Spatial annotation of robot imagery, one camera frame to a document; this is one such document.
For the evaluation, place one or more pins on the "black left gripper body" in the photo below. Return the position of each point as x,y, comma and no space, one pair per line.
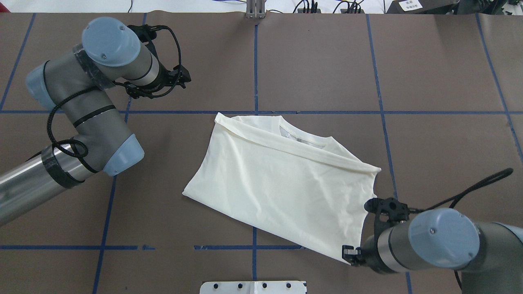
165,76

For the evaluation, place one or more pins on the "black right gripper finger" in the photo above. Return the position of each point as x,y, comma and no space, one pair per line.
352,255

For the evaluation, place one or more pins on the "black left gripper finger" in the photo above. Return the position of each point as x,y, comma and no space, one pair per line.
182,75

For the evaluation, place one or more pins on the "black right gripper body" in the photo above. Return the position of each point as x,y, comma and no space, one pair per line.
367,248

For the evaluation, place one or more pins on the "cream long sleeve cat shirt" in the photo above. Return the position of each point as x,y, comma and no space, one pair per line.
267,173

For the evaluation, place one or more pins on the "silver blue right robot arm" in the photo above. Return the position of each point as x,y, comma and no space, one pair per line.
488,254

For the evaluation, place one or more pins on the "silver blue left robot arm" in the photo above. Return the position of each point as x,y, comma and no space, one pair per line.
87,133

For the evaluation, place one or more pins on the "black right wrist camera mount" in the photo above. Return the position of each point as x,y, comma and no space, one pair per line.
387,212

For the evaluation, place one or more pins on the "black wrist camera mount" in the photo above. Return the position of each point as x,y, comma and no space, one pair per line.
387,212
145,33

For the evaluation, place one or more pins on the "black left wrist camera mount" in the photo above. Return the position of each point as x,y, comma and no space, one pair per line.
145,33

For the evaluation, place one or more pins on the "aluminium frame post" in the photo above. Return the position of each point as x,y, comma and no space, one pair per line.
255,9

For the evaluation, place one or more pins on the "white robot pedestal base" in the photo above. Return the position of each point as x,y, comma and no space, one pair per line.
254,287

